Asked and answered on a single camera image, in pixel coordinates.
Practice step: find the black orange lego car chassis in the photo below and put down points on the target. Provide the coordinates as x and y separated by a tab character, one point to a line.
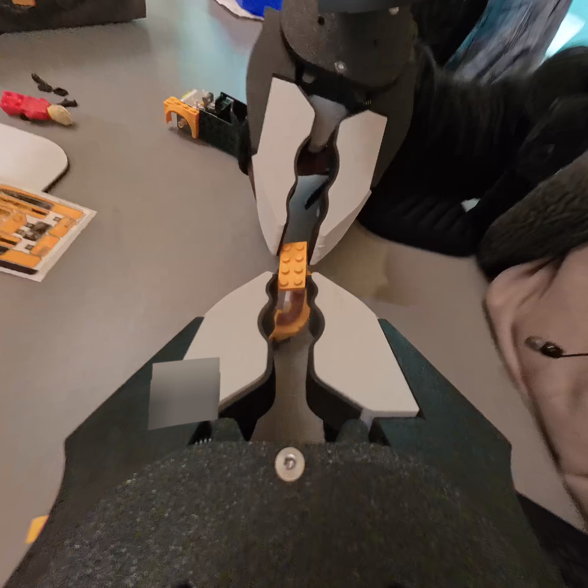
220	128

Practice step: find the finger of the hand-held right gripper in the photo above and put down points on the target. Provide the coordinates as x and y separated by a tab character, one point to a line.
356	174
275	160

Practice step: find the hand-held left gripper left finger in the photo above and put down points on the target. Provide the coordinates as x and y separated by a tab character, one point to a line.
239	330

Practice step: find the orange curved lego assembly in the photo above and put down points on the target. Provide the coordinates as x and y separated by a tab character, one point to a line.
294	317

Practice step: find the red lego minifigure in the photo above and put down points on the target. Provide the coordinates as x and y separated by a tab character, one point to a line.
23	105

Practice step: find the white rounded board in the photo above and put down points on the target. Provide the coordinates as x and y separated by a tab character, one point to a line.
27	156

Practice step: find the person's beige shirt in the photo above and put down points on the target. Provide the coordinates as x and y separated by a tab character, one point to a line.
542	404

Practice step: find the orange black sticker sheet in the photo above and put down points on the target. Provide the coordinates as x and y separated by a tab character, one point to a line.
41	229

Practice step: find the lego set cardboard box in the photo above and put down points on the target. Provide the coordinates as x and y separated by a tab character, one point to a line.
69	13

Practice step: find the person's dark fleece jacket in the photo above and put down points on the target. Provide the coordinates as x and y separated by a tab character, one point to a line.
528	220

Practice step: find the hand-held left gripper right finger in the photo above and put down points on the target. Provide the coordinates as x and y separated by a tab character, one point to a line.
358	358

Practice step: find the blurred orange lego brick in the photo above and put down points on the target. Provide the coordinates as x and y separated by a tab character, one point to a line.
36	528

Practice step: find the cluster of tiny black pieces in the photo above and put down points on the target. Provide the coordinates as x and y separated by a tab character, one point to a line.
46	85

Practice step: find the orange studded lego plate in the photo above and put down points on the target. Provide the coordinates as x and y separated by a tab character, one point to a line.
291	266

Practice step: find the person's right forearm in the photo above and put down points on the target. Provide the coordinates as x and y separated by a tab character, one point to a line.
459	160

